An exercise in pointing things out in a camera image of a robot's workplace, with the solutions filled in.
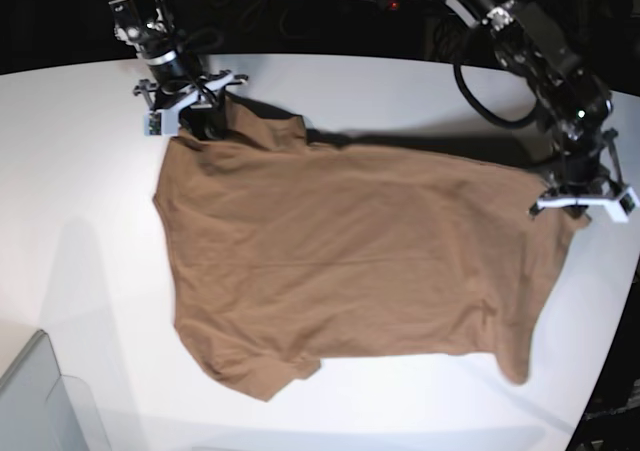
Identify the brown t-shirt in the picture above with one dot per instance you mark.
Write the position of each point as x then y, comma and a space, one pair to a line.
286, 252

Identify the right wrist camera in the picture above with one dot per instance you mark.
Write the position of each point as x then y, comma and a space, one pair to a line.
161, 123

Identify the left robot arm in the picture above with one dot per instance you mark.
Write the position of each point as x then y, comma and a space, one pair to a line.
571, 106

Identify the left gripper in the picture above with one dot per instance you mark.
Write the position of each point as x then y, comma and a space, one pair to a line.
580, 174

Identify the black power strip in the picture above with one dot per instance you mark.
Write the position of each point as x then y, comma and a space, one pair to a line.
403, 6

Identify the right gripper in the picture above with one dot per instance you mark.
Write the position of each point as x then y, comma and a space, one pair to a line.
199, 108

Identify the grey plastic bin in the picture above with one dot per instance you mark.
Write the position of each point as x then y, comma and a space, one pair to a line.
43, 409

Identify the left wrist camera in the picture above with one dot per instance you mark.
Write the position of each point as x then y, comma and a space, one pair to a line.
623, 205

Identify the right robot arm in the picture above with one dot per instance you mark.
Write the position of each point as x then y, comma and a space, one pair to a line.
169, 53

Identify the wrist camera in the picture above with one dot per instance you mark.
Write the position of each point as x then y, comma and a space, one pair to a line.
623, 205
161, 123

